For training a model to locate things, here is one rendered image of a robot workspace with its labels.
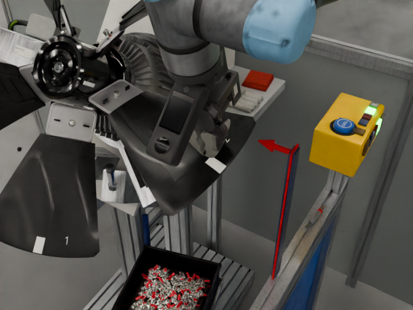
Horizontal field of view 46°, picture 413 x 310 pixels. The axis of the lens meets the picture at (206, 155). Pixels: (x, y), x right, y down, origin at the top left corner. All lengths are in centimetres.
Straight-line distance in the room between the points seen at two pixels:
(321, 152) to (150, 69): 39
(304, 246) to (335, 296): 101
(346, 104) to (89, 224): 59
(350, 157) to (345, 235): 91
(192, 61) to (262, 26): 14
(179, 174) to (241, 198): 124
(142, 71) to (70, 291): 126
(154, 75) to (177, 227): 77
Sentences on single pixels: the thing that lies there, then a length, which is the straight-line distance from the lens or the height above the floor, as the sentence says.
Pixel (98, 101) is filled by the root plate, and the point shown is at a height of 117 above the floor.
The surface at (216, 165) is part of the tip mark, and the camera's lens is 79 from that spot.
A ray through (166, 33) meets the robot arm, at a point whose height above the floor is 142.
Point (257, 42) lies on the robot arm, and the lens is 50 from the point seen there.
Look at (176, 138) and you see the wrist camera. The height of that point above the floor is 127.
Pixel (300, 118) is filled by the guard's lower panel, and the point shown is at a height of 71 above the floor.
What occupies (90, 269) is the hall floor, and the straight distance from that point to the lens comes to 212.
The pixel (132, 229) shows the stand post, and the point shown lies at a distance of 138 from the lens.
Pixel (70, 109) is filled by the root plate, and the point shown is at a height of 113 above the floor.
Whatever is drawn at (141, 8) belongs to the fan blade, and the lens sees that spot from 89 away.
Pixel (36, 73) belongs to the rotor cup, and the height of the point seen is 120.
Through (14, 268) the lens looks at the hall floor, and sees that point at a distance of 222.
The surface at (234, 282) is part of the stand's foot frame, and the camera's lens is 193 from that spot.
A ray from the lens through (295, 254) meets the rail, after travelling 105.
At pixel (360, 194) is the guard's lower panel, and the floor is 49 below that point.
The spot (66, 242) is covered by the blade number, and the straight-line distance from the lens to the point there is 99.
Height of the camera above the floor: 167
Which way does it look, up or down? 41 degrees down
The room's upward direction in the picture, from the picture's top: straight up
